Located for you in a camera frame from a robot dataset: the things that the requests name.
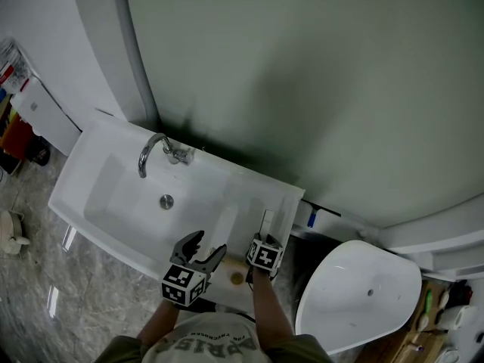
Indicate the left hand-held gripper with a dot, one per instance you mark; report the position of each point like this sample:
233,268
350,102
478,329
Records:
181,283

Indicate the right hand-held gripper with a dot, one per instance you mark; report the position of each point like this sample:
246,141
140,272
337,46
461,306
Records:
264,256

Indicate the wooden dish with yellow soap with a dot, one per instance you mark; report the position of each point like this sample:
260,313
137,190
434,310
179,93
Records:
235,270

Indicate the white rectangular item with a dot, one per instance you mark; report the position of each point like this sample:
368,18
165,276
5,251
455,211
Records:
269,219

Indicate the white rectangular sink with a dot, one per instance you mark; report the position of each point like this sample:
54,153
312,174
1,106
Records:
113,187

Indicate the person's left forearm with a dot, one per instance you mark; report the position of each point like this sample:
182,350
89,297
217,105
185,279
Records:
160,325

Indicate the person's right forearm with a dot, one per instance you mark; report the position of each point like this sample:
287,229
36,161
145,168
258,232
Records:
270,308

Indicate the metal sink drain plug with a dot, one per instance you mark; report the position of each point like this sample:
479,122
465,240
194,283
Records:
166,201

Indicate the blue small object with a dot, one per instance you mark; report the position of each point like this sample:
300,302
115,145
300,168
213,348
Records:
312,219

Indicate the person's printed beige shirt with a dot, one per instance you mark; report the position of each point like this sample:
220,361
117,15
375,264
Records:
211,340

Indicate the white oval basin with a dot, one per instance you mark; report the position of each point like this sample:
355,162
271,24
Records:
355,297

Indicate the chrome curved faucet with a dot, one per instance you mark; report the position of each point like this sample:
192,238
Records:
144,153

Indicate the chrome towel bar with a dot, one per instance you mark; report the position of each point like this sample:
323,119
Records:
69,236

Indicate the wooden board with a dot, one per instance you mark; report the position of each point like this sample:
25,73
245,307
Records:
412,339

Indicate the green brush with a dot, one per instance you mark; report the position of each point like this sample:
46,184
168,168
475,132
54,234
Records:
429,301

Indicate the white curved shower base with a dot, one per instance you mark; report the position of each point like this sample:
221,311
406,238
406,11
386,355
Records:
435,233

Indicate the round black object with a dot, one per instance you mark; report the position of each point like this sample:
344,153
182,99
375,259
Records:
41,153

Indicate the round beige floor object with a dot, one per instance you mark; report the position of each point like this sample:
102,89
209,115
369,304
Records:
11,233

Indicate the white cup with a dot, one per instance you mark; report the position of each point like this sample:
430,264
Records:
457,317

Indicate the orange cardboard box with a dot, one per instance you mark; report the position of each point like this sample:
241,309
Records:
15,136

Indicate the white bucket with red label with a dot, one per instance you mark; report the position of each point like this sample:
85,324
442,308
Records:
13,66

